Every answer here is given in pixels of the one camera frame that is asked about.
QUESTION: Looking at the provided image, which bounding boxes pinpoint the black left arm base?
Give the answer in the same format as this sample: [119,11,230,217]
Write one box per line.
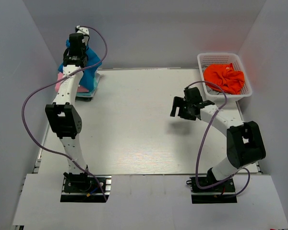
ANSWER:
[60,173,111,203]

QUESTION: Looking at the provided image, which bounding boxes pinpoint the white plastic laundry basket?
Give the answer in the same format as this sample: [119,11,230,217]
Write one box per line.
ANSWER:
[197,53,252,102]

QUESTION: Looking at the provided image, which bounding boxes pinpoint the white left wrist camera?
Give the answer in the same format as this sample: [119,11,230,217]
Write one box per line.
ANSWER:
[75,25,89,36]

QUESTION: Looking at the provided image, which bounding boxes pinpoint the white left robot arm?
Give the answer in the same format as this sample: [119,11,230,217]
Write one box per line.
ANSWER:
[45,33,88,175]

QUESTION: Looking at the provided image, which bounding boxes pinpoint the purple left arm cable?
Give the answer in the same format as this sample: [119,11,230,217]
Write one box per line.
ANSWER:
[22,25,108,202]

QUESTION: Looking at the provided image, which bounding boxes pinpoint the grey t shirt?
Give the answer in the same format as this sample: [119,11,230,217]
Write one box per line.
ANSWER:
[205,85,224,95]

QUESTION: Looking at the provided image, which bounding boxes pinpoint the blue t shirt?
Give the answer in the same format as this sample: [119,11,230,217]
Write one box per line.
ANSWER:
[57,39,103,91]

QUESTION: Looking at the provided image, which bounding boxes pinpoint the orange t shirt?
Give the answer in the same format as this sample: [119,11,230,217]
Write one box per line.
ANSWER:
[202,63,245,95]

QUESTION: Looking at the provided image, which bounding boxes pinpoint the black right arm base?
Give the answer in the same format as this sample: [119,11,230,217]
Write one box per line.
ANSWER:
[186,177,237,204]

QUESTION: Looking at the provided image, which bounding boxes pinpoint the folded mint t shirt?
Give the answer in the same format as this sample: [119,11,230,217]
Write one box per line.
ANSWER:
[76,72,101,98]

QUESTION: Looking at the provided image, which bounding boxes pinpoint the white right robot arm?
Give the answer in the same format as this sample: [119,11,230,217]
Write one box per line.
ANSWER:
[170,87,266,191]

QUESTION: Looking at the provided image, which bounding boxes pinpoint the folded pink t shirt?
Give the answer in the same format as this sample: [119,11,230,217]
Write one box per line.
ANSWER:
[55,72,89,92]

